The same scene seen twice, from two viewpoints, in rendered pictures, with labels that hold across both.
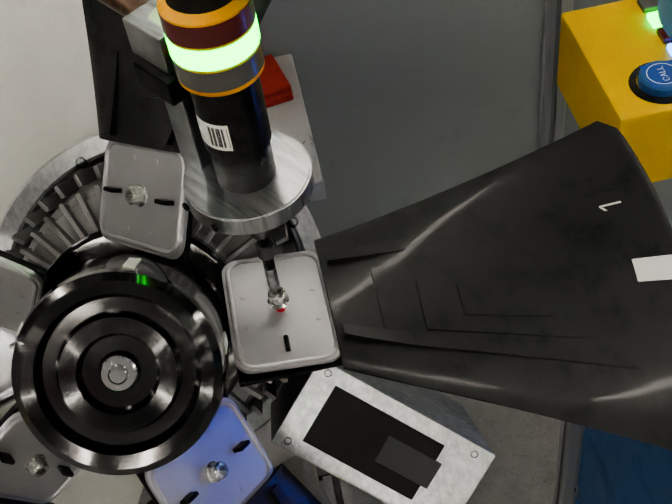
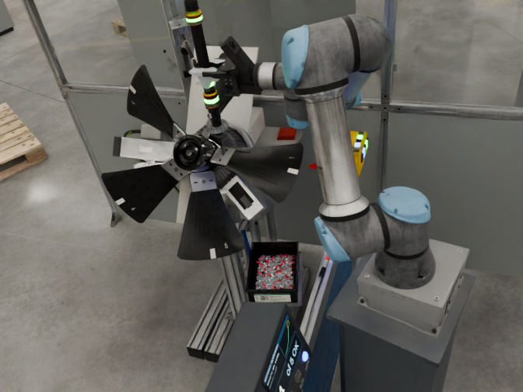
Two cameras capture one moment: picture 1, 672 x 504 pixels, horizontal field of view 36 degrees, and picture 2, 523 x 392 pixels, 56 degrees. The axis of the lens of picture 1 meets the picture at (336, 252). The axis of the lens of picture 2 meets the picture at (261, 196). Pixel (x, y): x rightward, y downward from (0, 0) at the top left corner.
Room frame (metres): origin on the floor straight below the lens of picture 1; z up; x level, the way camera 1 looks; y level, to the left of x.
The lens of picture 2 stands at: (-0.73, -0.68, 2.12)
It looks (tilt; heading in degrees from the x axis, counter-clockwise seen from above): 40 degrees down; 28
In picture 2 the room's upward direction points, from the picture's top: 9 degrees counter-clockwise
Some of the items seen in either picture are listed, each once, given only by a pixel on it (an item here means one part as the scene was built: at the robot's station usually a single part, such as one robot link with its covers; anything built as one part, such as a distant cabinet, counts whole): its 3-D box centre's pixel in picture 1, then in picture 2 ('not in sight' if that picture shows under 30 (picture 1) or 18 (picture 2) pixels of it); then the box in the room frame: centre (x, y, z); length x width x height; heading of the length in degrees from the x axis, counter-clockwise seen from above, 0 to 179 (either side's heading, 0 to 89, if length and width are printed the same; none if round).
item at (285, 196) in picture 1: (220, 113); (213, 113); (0.41, 0.05, 1.34); 0.09 x 0.07 x 0.10; 38
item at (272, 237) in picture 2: not in sight; (268, 211); (0.95, 0.19, 0.42); 0.04 x 0.04 x 0.83; 3
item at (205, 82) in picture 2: not in sight; (204, 78); (0.38, 0.03, 1.48); 0.09 x 0.03 x 0.06; 103
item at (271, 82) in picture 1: (252, 84); (286, 133); (1.02, 0.07, 0.87); 0.08 x 0.08 x 0.02; 12
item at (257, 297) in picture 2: not in sight; (274, 271); (0.25, -0.16, 0.85); 0.22 x 0.17 x 0.07; 17
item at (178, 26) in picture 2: not in sight; (180, 31); (0.90, 0.43, 1.39); 0.10 x 0.07 x 0.09; 38
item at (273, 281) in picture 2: not in sight; (274, 275); (0.25, -0.16, 0.83); 0.19 x 0.14 x 0.02; 17
